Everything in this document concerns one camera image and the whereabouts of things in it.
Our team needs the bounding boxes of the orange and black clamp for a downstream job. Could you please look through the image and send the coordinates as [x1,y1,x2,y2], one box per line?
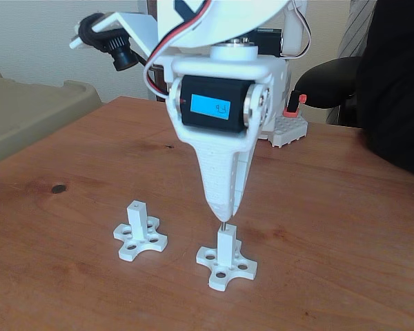
[284,90,308,119]

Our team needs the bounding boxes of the black chair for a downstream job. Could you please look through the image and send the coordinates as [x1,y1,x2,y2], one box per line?
[296,57,363,110]

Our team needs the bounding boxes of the grey striped fabric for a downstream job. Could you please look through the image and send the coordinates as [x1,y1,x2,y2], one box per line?
[337,0,377,59]

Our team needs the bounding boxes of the person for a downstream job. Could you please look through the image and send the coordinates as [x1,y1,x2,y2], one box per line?
[357,0,414,179]

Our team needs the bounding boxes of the beige plastic bin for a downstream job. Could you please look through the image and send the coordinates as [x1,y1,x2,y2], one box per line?
[0,67,104,170]

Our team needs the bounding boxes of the red white servo wire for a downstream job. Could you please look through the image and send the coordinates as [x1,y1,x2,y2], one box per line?
[143,0,215,101]
[289,0,313,59]

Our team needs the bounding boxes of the black cable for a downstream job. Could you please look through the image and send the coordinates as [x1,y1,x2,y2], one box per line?
[132,51,152,70]

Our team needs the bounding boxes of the white post stand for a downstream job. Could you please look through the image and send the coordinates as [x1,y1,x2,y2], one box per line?
[195,223,259,291]
[112,199,169,262]

